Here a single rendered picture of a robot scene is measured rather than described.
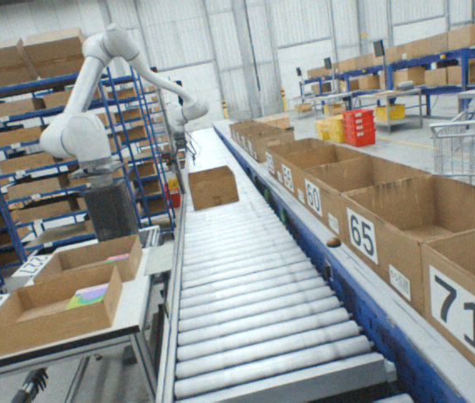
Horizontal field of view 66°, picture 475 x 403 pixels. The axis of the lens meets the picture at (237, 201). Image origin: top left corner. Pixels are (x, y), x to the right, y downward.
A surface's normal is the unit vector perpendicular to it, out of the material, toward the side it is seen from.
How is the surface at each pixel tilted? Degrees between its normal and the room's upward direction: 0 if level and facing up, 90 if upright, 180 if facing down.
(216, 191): 91
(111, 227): 90
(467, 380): 0
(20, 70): 118
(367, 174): 89
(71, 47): 123
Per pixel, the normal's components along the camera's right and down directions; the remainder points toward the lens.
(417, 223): 0.11, 0.25
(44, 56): 0.20, 0.73
